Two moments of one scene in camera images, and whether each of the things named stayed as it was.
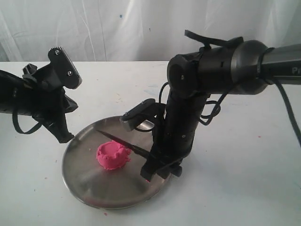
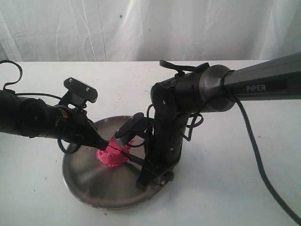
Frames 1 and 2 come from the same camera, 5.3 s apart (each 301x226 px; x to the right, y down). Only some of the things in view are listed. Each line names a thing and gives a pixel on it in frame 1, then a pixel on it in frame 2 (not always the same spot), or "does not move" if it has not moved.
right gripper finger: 175,169 to 164,179
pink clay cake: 111,155 does not move
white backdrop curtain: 138,30 does not move
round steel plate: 91,184 does not move
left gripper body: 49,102 to 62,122
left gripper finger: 69,105 to 93,129
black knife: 133,149 to 135,158
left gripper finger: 58,126 to 91,138
